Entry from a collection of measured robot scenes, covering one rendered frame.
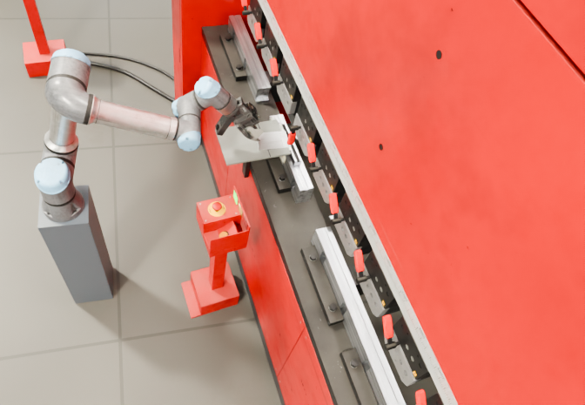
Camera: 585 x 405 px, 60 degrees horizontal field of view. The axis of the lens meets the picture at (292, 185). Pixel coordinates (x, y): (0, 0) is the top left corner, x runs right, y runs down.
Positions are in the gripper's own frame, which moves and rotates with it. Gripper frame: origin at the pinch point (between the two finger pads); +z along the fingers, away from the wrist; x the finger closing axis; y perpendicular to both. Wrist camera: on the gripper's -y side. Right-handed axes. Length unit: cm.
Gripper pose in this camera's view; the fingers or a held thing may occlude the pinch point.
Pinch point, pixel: (254, 133)
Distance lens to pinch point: 199.2
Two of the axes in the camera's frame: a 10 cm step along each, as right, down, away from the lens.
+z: 4.8, 3.6, 8.0
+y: 8.5, -4.2, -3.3
